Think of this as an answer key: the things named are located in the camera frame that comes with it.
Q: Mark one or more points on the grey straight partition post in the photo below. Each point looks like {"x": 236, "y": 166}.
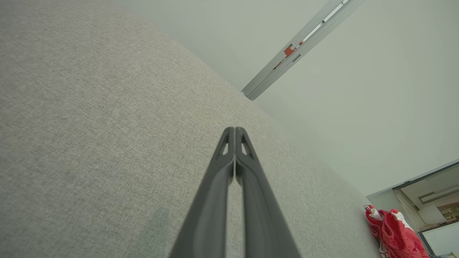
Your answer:
{"x": 304, "y": 32}
{"x": 304, "y": 46}

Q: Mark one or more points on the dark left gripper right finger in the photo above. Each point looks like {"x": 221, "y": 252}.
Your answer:
{"x": 265, "y": 222}

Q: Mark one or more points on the dark partition top rail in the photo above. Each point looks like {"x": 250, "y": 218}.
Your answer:
{"x": 426, "y": 174}

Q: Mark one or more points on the red shorts with white stripe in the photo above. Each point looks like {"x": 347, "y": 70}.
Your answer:
{"x": 401, "y": 240}

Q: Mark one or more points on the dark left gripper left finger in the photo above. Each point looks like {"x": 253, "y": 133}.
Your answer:
{"x": 208, "y": 215}

